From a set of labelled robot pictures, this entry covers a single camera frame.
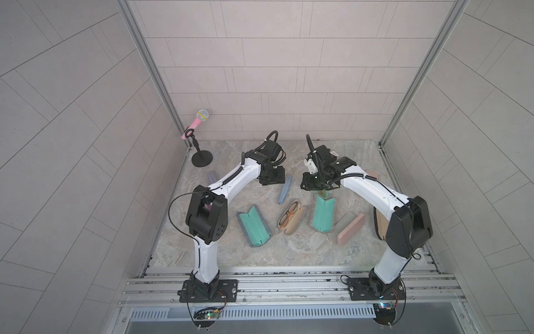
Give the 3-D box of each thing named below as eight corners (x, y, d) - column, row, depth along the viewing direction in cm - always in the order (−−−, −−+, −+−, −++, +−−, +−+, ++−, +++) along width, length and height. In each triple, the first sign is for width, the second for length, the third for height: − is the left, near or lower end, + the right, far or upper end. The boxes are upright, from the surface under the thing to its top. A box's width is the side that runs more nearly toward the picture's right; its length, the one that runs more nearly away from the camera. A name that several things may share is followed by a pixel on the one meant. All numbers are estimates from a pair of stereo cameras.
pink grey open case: (337, 248, 82) (342, 242, 77) (325, 232, 86) (328, 226, 81) (363, 227, 88) (369, 220, 83) (350, 213, 92) (355, 206, 87)
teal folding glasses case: (311, 229, 87) (312, 226, 85) (315, 197, 97) (316, 194, 95) (331, 234, 86) (333, 231, 84) (334, 201, 96) (335, 198, 94)
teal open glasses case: (252, 249, 82) (251, 246, 79) (237, 217, 90) (236, 213, 87) (273, 238, 85) (273, 234, 82) (257, 208, 93) (256, 203, 90)
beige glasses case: (275, 226, 88) (275, 223, 85) (293, 201, 96) (293, 197, 93) (291, 237, 85) (292, 234, 82) (308, 210, 93) (309, 206, 90)
